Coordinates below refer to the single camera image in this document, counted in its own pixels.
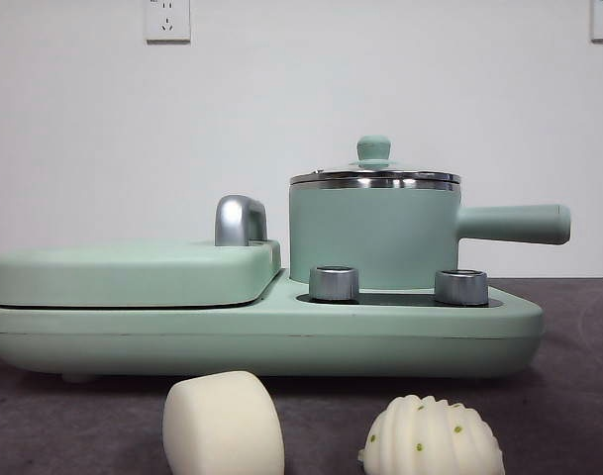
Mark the glass pot lid green knob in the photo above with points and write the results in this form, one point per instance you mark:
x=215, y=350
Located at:
x=373, y=148

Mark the smooth white cylindrical steamed bun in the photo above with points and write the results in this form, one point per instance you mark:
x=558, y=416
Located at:
x=222, y=425

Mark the pleated white bun green specks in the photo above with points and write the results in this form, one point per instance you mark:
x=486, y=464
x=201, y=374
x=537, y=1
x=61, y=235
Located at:
x=430, y=440

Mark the silver control knob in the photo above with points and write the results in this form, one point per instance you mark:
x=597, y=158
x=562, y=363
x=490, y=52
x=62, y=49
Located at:
x=333, y=284
x=460, y=287

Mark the mint green breakfast machine base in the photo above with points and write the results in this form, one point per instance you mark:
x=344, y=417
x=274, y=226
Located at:
x=231, y=341

